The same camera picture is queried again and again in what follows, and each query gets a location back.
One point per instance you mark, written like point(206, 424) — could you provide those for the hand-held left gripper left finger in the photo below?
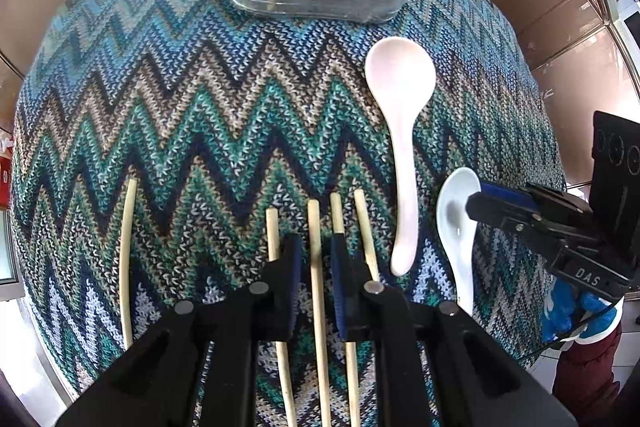
point(295, 272)

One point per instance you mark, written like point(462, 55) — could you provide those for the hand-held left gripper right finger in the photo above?
point(340, 287)

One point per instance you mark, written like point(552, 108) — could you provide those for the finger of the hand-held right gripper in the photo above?
point(510, 219)
point(505, 192)

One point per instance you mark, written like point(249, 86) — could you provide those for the white ceramic spoon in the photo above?
point(452, 207)

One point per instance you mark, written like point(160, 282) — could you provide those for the person's right hand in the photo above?
point(560, 312)

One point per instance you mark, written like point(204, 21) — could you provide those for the dark red pants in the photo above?
point(585, 372)

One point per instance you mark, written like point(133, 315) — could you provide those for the zigzag knitted cloth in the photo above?
point(200, 107)

